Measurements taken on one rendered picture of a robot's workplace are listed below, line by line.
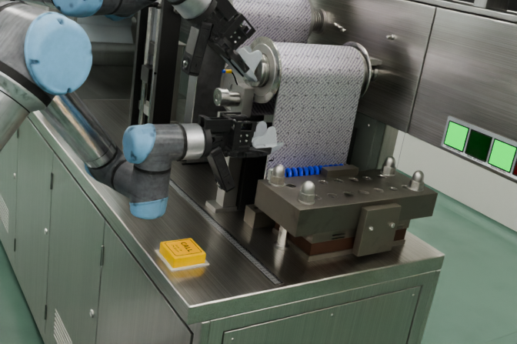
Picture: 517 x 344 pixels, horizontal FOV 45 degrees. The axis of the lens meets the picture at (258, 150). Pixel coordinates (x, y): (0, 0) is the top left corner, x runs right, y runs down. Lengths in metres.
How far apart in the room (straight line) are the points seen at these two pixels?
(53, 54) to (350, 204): 0.67
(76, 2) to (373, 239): 0.77
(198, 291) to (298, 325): 0.24
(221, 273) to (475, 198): 3.29
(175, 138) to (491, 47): 0.67
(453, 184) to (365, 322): 3.11
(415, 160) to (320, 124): 3.27
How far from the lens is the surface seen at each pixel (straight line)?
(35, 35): 0.96
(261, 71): 1.35
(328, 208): 1.28
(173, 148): 1.22
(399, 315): 1.51
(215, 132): 1.28
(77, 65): 1.00
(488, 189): 4.31
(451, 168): 4.48
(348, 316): 1.39
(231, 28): 1.27
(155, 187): 1.24
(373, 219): 1.35
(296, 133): 1.41
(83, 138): 1.26
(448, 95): 1.42
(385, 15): 1.57
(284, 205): 1.27
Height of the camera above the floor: 1.51
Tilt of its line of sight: 18 degrees down
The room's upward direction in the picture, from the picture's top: 9 degrees clockwise
